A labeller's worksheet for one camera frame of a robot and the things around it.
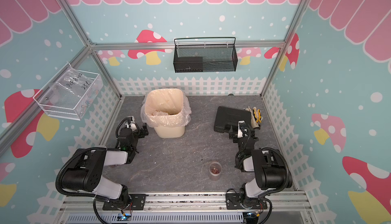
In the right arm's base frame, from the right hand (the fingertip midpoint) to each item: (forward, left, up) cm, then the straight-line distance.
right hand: (240, 125), depth 90 cm
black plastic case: (+13, +6, -10) cm, 18 cm away
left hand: (+2, +62, -2) cm, 62 cm away
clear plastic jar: (-23, +15, -1) cm, 28 cm away
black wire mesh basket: (+33, +19, +25) cm, 45 cm away
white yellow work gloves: (+13, -15, -10) cm, 22 cm away
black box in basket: (+32, +30, +21) cm, 48 cm away
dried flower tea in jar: (-23, +16, -10) cm, 30 cm away
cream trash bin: (0, +40, -7) cm, 40 cm away
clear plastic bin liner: (+14, +49, +1) cm, 51 cm away
